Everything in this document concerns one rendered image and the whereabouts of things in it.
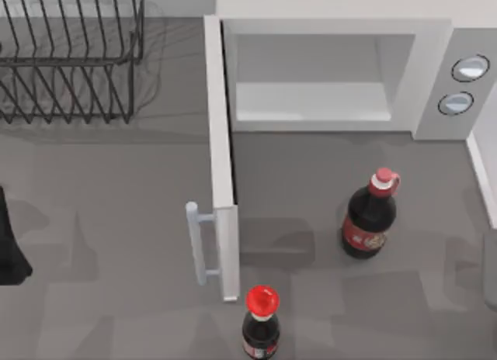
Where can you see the round microwave knob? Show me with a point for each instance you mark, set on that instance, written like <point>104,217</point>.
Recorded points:
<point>470,67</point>
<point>456,103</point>

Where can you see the large dark soda bottle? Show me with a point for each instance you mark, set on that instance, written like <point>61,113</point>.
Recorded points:
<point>369,220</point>

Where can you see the white microwave door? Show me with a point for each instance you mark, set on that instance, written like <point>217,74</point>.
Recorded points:
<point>222,162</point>

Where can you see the small dark soda bottle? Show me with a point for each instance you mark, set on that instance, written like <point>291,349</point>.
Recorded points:
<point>261,329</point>

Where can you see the pale microwave oven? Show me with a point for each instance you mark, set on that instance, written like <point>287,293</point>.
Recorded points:
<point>431,77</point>

